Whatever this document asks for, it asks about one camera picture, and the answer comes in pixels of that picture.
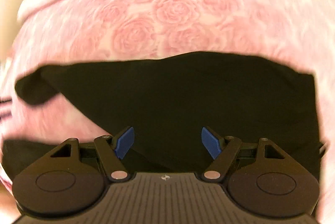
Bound pink floral blanket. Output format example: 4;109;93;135
0;0;335;224

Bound black trousers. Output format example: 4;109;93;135
15;52;320;178

